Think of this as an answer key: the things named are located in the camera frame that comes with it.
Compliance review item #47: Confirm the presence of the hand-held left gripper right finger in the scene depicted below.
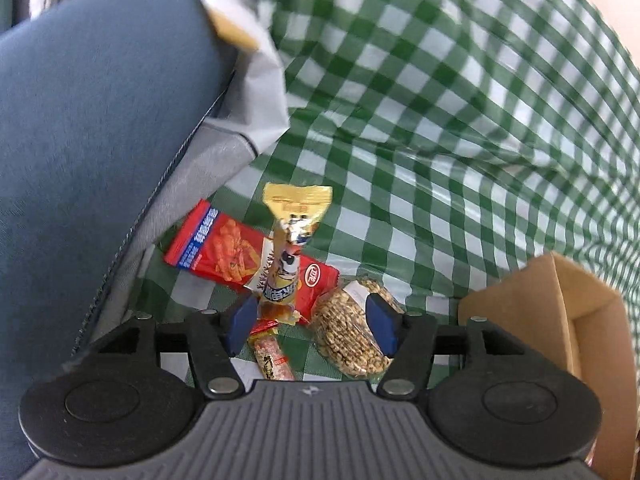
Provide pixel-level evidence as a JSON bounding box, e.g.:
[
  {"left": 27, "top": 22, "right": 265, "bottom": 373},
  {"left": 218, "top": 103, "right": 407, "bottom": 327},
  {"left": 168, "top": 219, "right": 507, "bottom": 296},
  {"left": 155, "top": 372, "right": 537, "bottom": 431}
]
[{"left": 365, "top": 293, "right": 553, "bottom": 401}]

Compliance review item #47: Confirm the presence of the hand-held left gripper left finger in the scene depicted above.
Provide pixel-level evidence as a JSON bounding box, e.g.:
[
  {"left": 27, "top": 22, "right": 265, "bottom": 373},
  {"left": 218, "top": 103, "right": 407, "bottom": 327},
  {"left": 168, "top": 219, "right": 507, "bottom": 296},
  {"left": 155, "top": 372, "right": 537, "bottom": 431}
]
[{"left": 75, "top": 296, "right": 259, "bottom": 399}]

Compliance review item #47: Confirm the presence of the gold twisted snack packet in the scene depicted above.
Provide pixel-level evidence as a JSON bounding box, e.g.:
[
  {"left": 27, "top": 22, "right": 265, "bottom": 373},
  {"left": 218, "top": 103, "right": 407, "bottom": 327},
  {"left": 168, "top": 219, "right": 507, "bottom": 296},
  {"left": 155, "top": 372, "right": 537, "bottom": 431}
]
[{"left": 256, "top": 182, "right": 333, "bottom": 328}]

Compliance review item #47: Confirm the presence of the brown cardboard box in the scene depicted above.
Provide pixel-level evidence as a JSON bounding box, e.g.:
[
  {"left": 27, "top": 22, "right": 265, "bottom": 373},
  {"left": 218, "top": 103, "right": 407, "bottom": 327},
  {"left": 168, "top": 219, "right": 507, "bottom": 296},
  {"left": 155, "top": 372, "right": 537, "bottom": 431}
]
[{"left": 457, "top": 252, "right": 640, "bottom": 480}]

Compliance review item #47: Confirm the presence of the round grain cracker packet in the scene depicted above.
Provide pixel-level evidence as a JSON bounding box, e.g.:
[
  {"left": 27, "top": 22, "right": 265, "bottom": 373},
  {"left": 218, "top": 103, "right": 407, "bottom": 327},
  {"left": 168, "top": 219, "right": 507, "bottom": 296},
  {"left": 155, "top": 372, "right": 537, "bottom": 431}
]
[{"left": 309, "top": 274, "right": 407, "bottom": 380}]

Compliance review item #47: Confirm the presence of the orange sausage snack packet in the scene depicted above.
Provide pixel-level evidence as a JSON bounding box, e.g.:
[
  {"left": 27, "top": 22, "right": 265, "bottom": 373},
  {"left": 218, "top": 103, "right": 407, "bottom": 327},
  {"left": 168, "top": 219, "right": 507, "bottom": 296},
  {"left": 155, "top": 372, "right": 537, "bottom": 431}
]
[{"left": 248, "top": 321, "right": 295, "bottom": 382}]

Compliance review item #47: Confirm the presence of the red snack packet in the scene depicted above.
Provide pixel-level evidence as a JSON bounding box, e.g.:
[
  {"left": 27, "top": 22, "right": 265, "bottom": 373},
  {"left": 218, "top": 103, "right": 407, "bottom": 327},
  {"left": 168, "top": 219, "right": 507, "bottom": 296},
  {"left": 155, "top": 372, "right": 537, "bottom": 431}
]
[{"left": 164, "top": 199, "right": 340, "bottom": 326}]

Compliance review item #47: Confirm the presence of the green checked cloth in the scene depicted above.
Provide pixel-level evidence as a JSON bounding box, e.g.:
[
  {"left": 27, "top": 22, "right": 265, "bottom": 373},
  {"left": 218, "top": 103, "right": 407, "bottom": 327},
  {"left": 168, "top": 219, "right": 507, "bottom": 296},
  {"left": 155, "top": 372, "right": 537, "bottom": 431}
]
[{"left": 135, "top": 0, "right": 640, "bottom": 391}]

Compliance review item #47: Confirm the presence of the pale grey cloth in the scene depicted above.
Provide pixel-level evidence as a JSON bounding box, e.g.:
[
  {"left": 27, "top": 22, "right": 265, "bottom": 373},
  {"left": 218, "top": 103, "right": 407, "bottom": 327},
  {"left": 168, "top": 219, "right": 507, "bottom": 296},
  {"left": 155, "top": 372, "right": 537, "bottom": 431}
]
[{"left": 186, "top": 0, "right": 292, "bottom": 157}]

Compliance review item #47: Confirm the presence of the yellow wrapper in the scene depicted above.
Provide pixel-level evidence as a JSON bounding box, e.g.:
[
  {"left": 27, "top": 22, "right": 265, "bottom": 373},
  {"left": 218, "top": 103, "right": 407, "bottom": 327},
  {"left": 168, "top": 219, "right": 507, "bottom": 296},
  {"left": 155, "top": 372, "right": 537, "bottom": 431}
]
[{"left": 207, "top": 6, "right": 262, "bottom": 52}]

